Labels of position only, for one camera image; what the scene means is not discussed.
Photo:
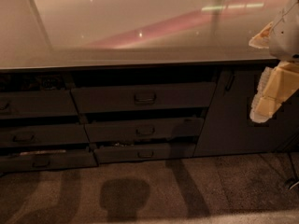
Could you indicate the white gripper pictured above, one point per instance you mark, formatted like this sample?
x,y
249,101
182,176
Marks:
x,y
286,34

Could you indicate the dark drawer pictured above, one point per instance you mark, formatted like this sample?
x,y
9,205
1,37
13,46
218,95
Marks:
x,y
127,130
151,152
143,97
36,104
44,135
50,161

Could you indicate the glossy counter top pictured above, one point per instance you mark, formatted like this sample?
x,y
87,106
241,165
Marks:
x,y
66,33

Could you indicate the dark cabinet door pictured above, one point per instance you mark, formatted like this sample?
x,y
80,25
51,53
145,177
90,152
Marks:
x,y
229,130

